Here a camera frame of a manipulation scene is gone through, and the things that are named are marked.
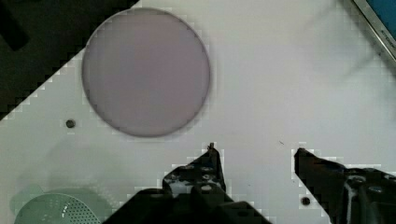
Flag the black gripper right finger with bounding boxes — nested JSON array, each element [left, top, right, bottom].
[[294, 148, 396, 224]]

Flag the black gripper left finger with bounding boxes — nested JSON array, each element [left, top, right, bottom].
[[103, 144, 271, 224]]

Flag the round purple plate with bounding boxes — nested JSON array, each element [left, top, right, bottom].
[[81, 7, 211, 137]]

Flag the green perforated strainer bowl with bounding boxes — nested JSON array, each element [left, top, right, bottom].
[[9, 185, 112, 224]]

